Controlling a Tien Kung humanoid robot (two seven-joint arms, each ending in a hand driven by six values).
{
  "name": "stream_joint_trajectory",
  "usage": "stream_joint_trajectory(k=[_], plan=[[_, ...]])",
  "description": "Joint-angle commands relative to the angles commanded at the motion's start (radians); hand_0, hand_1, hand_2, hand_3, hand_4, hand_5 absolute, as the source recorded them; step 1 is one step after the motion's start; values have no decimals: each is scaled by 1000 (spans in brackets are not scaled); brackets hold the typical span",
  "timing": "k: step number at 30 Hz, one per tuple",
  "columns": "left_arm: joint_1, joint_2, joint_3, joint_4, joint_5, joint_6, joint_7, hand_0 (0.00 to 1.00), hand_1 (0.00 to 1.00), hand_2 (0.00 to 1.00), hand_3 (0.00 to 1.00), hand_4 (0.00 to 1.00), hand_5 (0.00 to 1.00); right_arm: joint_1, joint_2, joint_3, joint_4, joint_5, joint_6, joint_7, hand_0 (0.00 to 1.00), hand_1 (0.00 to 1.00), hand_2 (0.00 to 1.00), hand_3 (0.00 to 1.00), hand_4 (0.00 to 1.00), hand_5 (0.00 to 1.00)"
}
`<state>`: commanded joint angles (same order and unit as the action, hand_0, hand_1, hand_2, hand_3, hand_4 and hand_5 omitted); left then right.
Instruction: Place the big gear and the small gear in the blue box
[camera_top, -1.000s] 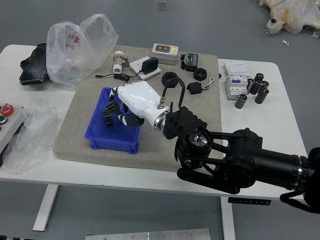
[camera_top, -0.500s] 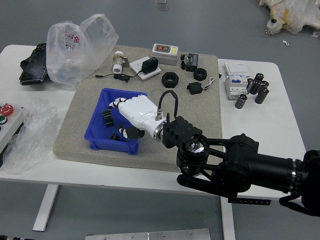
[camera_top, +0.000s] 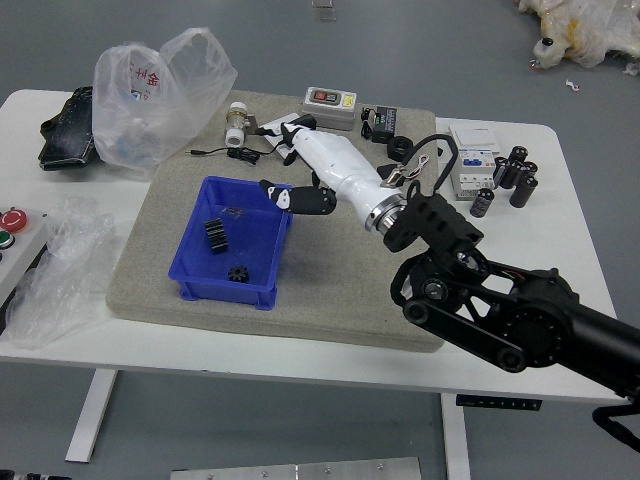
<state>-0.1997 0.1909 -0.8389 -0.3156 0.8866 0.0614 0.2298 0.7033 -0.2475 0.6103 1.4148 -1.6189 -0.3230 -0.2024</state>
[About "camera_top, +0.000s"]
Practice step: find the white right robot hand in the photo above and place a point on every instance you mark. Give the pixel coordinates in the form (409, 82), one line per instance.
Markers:
(340, 165)

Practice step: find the big black gear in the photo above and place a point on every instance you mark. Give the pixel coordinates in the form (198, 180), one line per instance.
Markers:
(216, 237)

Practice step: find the small black gear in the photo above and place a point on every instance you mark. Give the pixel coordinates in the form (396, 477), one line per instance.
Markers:
(239, 275)

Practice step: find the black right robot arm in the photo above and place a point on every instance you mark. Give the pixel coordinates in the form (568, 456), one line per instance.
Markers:
(540, 320)

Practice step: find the small black hex nut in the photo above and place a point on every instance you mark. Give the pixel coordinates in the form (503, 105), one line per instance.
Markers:
(397, 147)

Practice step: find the blue plastic box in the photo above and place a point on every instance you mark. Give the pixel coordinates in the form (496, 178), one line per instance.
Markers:
(250, 250)

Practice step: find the grey control box with buttons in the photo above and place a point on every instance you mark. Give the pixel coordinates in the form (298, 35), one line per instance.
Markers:
(20, 250)

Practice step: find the black module with green label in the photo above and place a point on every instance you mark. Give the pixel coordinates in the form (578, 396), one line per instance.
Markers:
(385, 131)

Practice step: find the black power adapter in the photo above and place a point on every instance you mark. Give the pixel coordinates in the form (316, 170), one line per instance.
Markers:
(306, 120)

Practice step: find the brass valve with white fittings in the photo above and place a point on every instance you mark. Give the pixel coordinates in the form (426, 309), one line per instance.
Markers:
(235, 120)

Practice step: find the clear plastic label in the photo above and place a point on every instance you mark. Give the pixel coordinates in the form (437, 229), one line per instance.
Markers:
(234, 211)

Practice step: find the white circuit breaker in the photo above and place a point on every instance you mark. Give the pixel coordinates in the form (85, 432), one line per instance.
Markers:
(472, 145)

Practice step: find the grey-brown mat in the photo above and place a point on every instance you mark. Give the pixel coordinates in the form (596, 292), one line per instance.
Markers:
(320, 305)

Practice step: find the black cylindrical capacitor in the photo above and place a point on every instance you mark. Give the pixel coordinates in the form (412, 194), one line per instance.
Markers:
(530, 167)
(500, 170)
(481, 202)
(512, 175)
(522, 192)

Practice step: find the clear bag with red print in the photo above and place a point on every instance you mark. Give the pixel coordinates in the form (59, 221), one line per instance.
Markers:
(150, 120)

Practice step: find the plush toy in plastic wrap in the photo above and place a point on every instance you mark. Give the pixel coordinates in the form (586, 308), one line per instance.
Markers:
(585, 30)

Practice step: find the black table control panel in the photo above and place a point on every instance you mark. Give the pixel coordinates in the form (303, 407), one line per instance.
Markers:
(500, 402)

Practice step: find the white table leg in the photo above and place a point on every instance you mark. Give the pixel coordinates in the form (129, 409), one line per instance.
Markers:
(455, 440)
(92, 415)

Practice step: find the crumpled clear plastic bag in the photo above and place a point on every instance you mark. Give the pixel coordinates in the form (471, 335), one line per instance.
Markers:
(60, 280)

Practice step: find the silver metal plate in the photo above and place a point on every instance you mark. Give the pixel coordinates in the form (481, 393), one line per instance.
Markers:
(300, 470)

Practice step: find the grey push-button switch box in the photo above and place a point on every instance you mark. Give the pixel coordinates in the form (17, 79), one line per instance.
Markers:
(327, 114)

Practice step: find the white wall socket plate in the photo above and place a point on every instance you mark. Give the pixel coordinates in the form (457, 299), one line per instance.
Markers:
(274, 145)

